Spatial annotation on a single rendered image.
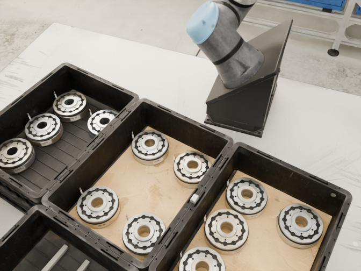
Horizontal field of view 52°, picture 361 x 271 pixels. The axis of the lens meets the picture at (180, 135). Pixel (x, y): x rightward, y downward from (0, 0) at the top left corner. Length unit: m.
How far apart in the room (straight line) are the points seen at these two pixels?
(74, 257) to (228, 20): 0.75
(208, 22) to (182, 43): 1.74
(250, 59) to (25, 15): 2.52
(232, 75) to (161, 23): 1.94
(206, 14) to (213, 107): 0.31
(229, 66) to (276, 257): 0.55
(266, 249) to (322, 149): 0.49
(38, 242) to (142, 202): 0.26
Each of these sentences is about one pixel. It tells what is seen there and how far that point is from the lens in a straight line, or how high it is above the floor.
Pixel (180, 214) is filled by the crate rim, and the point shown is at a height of 0.93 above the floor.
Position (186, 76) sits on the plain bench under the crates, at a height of 0.70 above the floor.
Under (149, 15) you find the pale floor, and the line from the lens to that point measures 3.13.
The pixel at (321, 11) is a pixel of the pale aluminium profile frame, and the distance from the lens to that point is 2.72.
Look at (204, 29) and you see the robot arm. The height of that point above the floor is 1.05.
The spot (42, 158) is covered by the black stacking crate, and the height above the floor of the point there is 0.83.
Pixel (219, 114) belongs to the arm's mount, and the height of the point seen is 0.76.
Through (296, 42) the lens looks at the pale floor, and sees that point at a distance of 2.93.
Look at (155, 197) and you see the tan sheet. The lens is 0.97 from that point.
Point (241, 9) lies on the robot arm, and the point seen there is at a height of 1.06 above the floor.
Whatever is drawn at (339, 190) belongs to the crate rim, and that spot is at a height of 0.93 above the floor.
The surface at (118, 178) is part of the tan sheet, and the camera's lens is 1.01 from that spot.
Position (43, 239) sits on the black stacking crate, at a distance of 0.98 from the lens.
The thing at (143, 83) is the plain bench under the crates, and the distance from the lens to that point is 1.44.
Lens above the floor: 1.66
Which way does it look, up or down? 50 degrees down
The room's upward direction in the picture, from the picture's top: 1 degrees counter-clockwise
